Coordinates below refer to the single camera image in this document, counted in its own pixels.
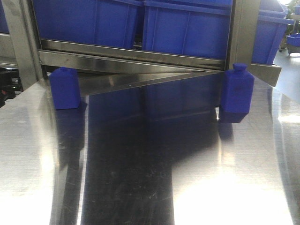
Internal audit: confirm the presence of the blue bin behind centre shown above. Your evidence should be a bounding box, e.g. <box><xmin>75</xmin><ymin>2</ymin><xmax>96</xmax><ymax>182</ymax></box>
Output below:
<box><xmin>142</xmin><ymin>0</ymin><xmax>232</xmax><ymax>60</ymax></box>

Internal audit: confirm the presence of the steel shelf frame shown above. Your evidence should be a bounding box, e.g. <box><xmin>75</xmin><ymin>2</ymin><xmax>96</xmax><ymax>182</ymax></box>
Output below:
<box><xmin>0</xmin><ymin>0</ymin><xmax>282</xmax><ymax>89</ymax></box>

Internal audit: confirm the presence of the blue bin far right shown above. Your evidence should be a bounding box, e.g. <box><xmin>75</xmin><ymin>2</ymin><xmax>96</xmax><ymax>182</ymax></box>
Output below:
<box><xmin>252</xmin><ymin>9</ymin><xmax>293</xmax><ymax>65</ymax></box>

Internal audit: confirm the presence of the small distant blue bin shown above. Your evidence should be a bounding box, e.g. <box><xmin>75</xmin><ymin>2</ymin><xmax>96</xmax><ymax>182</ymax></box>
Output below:
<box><xmin>286</xmin><ymin>33</ymin><xmax>300</xmax><ymax>47</ymax></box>

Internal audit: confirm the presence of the blue bottle part with cap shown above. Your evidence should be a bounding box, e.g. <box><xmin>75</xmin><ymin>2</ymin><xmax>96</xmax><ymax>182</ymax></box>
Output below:
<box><xmin>220</xmin><ymin>63</ymin><xmax>255</xmax><ymax>123</ymax></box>

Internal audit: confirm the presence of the blue bin behind left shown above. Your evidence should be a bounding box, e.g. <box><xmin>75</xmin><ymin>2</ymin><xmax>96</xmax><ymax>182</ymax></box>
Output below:
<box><xmin>33</xmin><ymin>0</ymin><xmax>143</xmax><ymax>49</ymax></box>

